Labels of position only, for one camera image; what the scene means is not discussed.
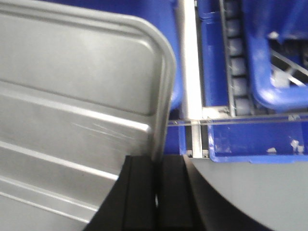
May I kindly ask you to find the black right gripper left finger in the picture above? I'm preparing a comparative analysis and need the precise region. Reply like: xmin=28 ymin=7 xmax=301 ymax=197
xmin=84 ymin=155 xmax=156 ymax=231

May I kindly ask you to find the blue bin lower right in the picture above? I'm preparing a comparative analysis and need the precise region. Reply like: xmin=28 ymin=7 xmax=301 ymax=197
xmin=197 ymin=0 xmax=308 ymax=163

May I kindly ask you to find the blue box lower centre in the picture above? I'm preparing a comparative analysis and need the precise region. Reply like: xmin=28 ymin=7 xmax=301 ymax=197
xmin=48 ymin=0 xmax=187 ymax=154

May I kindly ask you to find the lower grey roller track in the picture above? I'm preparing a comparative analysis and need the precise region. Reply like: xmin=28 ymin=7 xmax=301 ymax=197
xmin=219 ymin=0 xmax=254 ymax=117

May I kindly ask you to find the steel front rack beam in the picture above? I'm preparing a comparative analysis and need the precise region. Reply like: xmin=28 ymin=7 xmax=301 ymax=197
xmin=192 ymin=158 xmax=308 ymax=231

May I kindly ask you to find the small silver tray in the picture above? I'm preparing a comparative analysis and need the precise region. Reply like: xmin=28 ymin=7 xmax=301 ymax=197
xmin=0 ymin=0 xmax=177 ymax=231

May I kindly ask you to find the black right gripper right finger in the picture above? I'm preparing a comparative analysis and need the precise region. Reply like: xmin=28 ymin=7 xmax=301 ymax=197
xmin=157 ymin=155 xmax=269 ymax=231

